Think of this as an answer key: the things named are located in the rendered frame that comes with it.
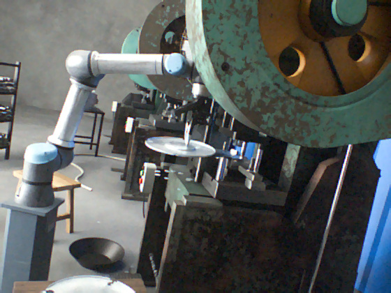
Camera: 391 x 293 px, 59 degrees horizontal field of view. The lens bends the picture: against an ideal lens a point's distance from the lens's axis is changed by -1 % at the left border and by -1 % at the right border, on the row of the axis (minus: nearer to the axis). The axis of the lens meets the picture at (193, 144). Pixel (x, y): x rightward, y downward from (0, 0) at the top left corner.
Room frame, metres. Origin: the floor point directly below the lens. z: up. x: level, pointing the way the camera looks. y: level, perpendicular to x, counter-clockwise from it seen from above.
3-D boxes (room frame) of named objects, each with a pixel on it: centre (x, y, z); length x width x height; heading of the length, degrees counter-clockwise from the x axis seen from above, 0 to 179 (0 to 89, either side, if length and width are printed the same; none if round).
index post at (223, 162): (1.31, -0.12, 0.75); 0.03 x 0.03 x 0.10; 16
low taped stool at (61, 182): (2.03, 0.83, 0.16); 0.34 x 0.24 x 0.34; 60
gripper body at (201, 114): (1.45, 0.01, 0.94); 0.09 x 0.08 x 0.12; 106
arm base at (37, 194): (1.35, 0.59, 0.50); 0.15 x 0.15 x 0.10
